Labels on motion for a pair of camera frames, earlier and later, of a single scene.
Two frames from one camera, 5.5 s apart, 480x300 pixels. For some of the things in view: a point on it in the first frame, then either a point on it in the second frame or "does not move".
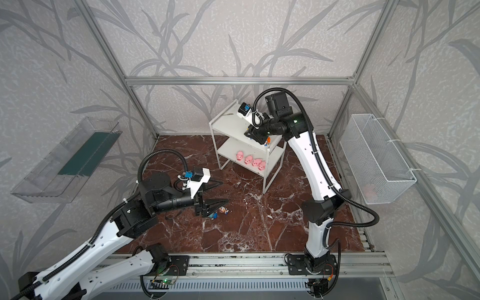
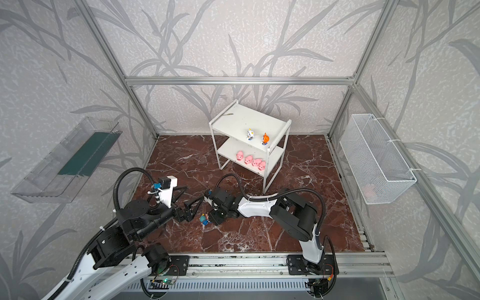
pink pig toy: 248,159 does not move
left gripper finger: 211,184 → 177,192
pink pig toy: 256,162 does not move
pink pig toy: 239,155 does not move
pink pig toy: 262,166 does not move
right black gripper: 253,134 → 215,202
